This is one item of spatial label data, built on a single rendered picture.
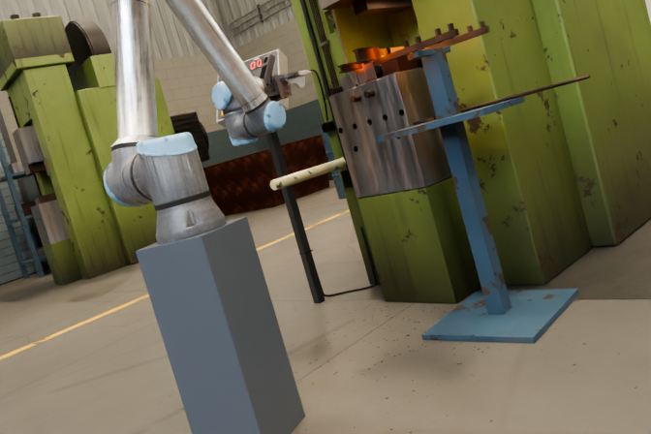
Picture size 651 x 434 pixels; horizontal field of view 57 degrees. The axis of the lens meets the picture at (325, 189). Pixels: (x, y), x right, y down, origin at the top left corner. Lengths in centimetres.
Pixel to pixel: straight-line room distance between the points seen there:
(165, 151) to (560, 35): 169
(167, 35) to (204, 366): 1050
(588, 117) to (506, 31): 51
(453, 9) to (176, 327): 149
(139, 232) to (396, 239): 483
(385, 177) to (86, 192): 492
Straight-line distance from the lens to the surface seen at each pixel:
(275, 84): 213
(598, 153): 267
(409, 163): 230
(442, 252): 233
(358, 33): 280
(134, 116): 177
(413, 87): 233
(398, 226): 242
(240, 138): 199
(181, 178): 157
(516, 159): 231
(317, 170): 266
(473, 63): 231
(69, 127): 698
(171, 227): 157
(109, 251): 695
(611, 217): 270
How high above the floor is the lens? 74
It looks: 5 degrees down
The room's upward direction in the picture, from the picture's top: 16 degrees counter-clockwise
